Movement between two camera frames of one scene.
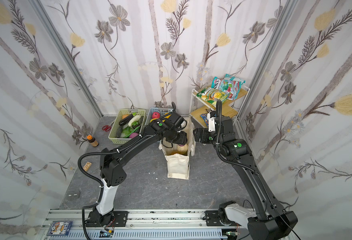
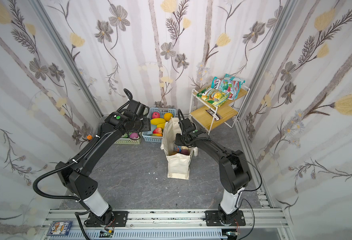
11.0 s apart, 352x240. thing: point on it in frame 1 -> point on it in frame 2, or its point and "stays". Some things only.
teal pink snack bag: [231, 86] stays
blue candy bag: [205, 117] -> [178, 148]
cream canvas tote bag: [178, 165] stays
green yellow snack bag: [212, 95] stays
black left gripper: [178, 137] -> [143, 124]
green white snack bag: [216, 83] stays
